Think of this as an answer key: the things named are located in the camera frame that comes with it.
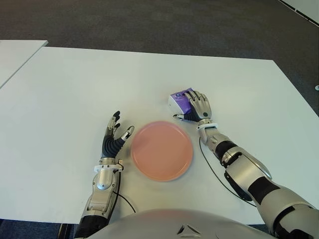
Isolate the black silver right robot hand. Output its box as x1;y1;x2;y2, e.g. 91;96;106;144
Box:
172;90;213;124

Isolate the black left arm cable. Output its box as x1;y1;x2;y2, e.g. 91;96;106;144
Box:
113;169;137;214

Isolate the grey robot torso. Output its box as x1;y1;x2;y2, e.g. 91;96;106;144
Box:
87;208;272;239

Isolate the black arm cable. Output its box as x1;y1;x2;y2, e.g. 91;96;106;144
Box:
113;169;137;214
198;138;257;208

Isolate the purple white tissue pack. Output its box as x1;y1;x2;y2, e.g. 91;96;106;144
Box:
167;87;197;116

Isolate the round pink plate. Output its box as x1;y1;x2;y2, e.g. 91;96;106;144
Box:
131;120;194;182

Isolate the white neighbouring table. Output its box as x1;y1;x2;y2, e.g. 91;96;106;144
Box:
0;39;48;89

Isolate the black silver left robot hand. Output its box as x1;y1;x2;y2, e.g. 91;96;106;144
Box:
100;111;135;161

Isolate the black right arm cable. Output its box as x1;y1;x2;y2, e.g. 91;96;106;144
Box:
198;138;257;208

